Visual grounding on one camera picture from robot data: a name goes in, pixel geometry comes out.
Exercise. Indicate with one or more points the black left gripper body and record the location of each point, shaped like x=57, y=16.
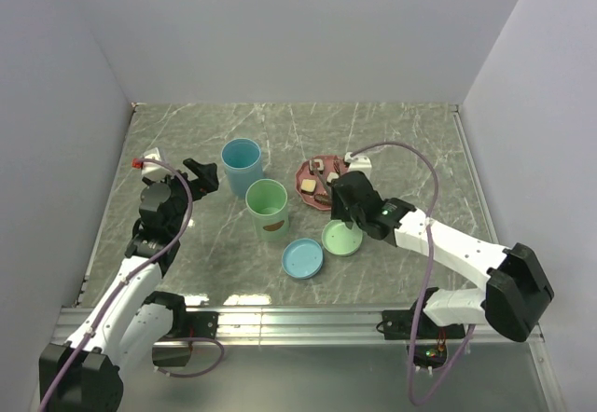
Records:
x=181, y=198

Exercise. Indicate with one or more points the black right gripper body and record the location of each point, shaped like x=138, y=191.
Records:
x=340, y=212

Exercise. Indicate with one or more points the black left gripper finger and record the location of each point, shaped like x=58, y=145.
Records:
x=194, y=167
x=209, y=178

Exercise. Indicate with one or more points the brown eel sushi piece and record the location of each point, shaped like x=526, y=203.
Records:
x=323, y=199

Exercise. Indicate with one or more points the white topped sushi piece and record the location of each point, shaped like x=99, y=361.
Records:
x=331, y=178

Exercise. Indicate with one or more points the metal serving tongs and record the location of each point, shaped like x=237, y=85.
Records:
x=323, y=183

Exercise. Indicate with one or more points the dark sushi piece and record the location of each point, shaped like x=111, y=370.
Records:
x=316, y=165

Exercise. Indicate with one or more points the yellow topped sushi piece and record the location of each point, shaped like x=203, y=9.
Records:
x=308, y=186

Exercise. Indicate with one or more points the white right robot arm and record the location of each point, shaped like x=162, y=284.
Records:
x=452, y=277

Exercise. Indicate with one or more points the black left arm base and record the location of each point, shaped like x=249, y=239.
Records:
x=189, y=327

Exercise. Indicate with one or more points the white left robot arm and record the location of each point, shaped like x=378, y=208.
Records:
x=86, y=372

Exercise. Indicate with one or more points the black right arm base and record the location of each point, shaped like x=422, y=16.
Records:
x=431, y=349

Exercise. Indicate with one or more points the blue cylindrical container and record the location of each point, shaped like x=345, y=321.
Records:
x=242, y=160

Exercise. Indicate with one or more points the green round lid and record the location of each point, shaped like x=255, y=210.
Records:
x=340, y=240

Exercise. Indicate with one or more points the pink dotted plate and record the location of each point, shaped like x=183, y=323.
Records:
x=333, y=163

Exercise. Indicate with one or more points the green cylindrical container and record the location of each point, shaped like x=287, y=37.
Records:
x=266, y=201

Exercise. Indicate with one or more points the blue round lid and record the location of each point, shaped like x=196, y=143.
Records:
x=302, y=259

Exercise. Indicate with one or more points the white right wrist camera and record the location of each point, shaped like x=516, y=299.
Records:
x=358, y=163

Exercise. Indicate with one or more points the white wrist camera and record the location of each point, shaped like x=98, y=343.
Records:
x=151, y=156
x=358, y=163

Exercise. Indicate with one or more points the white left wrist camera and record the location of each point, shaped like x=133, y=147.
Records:
x=151, y=156

